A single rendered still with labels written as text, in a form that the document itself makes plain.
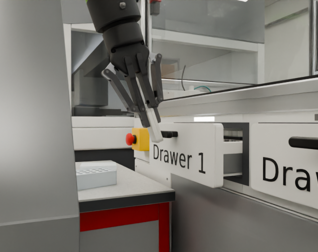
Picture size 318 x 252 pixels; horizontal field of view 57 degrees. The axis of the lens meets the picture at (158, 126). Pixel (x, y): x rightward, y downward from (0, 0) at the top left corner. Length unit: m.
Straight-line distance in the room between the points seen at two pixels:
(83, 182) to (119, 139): 0.66
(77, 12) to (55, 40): 1.06
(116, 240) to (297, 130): 0.48
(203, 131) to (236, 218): 0.18
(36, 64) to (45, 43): 0.04
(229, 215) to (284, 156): 0.20
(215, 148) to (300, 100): 0.15
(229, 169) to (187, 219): 0.25
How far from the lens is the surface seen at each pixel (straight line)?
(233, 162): 0.54
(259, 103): 0.52
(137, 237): 0.76
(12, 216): 0.24
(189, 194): 0.73
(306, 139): 0.39
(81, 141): 1.37
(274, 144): 0.47
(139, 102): 0.57
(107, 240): 0.74
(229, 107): 0.58
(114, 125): 1.40
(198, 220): 0.71
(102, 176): 0.79
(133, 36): 0.56
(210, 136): 0.51
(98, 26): 0.58
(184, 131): 0.58
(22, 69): 0.34
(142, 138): 0.90
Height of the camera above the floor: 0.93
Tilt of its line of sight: 1 degrees down
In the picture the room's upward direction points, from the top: straight up
